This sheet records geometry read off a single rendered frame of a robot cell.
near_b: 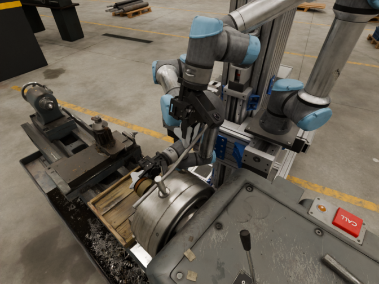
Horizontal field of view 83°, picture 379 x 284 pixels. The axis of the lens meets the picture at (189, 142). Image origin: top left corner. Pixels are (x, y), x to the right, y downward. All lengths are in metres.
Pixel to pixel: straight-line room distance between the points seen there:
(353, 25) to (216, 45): 0.42
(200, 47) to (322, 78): 0.47
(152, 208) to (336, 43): 0.75
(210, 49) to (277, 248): 0.51
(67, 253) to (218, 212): 1.68
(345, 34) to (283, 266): 0.66
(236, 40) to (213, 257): 0.53
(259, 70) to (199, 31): 0.68
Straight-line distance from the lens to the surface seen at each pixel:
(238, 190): 0.69
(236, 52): 0.59
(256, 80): 1.21
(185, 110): 0.60
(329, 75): 0.86
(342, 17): 0.82
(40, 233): 2.35
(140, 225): 0.73
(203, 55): 0.55
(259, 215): 0.66
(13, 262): 2.34
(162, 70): 1.09
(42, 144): 1.68
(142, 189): 0.87
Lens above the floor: 1.81
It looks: 43 degrees down
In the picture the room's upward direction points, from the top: straight up
